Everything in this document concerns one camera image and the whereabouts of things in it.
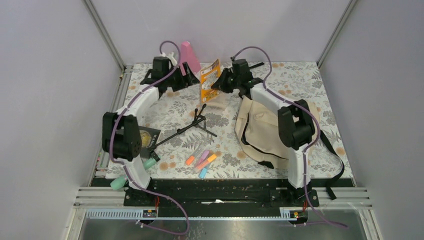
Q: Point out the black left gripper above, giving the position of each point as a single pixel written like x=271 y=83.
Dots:
x=185 y=80

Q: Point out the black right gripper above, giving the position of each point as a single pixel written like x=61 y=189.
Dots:
x=220 y=84

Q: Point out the orange activity book box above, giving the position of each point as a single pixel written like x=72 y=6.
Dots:
x=208 y=76

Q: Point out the cream canvas backpack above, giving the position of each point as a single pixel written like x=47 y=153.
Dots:
x=256 y=129

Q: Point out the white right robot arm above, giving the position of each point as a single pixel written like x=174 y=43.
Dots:
x=295 y=121

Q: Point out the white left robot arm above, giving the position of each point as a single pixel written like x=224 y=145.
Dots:
x=121 y=137

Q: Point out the pink cone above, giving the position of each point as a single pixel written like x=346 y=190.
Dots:
x=188 y=56

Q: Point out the black folding tripod stand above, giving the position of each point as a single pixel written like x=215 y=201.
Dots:
x=199 y=121

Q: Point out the floral patterned table mat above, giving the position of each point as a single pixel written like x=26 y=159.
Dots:
x=174 y=110

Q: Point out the black notebook gold emblem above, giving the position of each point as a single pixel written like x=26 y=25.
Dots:
x=149 y=137

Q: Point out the pink highlighter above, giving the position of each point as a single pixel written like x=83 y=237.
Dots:
x=202 y=157

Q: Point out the orange yellow highlighter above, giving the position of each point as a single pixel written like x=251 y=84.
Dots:
x=204 y=163

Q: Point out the light blue highlighter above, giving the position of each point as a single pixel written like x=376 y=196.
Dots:
x=203 y=173

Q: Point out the mint green tube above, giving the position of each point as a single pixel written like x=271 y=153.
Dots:
x=119 y=182

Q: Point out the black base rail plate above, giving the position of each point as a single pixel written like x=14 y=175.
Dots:
x=228 y=198

